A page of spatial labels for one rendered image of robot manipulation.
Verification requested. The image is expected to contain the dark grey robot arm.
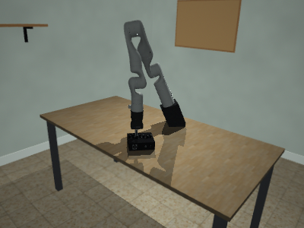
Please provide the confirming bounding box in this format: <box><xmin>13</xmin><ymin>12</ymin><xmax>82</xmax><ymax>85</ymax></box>
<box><xmin>124</xmin><ymin>20</ymin><xmax>174</xmax><ymax>107</ymax></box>

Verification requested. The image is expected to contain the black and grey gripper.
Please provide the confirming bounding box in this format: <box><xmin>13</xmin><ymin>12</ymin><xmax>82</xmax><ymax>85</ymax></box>
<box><xmin>128</xmin><ymin>103</ymin><xmax>144</xmax><ymax>137</ymax></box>

